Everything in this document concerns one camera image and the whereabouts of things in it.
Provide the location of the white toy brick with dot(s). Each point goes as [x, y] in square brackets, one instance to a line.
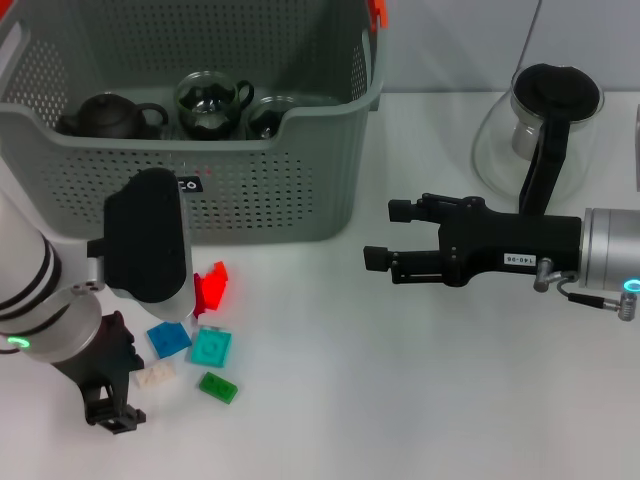
[156, 374]

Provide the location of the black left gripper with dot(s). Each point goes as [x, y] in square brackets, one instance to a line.
[105, 360]

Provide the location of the dark red toy brick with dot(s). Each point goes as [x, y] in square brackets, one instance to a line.
[198, 300]

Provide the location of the teal square toy brick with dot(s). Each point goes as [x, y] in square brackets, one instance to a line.
[210, 347]

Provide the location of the long green toy brick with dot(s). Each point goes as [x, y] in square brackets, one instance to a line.
[218, 386]

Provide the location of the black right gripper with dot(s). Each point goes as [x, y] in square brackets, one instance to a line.
[510, 240]

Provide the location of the glass teacup black sleeve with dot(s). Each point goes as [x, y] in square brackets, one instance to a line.
[265, 120]
[207, 107]

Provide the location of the grey perforated storage bin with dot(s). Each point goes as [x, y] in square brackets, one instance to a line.
[275, 200]

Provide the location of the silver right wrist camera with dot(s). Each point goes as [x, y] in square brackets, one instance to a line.
[638, 150]

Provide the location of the blue toy brick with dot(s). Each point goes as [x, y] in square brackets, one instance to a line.
[170, 341]

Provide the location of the dark clay teapot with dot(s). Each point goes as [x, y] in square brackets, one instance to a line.
[107, 117]

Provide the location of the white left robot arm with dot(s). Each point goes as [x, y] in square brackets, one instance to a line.
[25, 275]

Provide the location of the bright red toy brick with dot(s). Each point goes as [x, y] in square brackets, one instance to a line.
[215, 287]

